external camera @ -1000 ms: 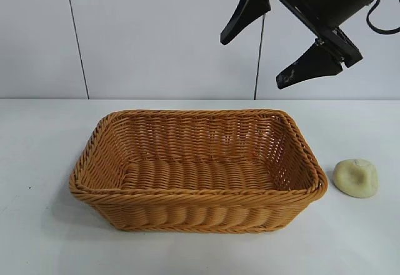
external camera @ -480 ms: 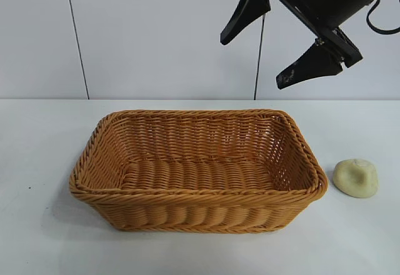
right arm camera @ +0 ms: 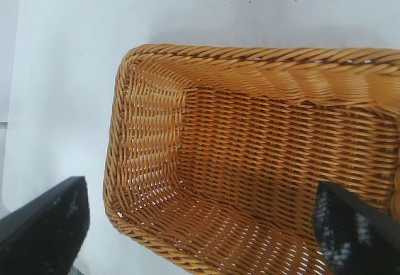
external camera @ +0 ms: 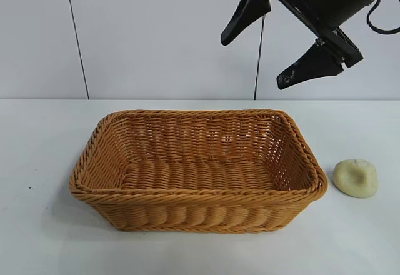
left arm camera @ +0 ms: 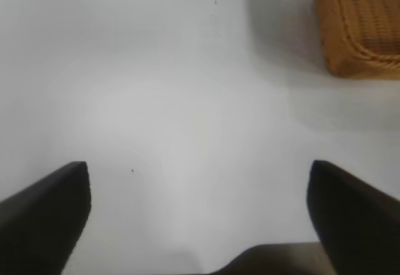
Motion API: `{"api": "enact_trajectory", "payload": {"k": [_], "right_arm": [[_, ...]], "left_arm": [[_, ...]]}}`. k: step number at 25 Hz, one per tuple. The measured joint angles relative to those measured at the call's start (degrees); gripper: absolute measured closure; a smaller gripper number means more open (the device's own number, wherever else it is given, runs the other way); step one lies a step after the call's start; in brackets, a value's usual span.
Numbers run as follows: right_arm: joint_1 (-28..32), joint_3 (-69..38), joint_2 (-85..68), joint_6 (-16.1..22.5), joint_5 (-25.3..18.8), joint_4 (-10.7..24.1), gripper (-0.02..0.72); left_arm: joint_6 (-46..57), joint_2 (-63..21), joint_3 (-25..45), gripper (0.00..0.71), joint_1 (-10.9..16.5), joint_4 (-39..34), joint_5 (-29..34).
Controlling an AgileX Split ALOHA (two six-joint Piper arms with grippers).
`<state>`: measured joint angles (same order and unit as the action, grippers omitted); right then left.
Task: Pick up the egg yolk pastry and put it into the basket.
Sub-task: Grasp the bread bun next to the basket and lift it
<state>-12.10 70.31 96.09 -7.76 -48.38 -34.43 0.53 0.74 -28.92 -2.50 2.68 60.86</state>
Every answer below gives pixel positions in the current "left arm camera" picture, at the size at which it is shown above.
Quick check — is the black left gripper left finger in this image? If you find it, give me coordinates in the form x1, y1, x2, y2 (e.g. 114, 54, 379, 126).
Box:
0, 161, 92, 275

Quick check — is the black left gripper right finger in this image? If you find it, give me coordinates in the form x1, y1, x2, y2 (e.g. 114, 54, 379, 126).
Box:
306, 159, 400, 275

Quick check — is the brown woven wicker basket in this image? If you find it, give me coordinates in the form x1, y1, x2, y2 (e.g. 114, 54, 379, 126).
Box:
313, 0, 400, 79

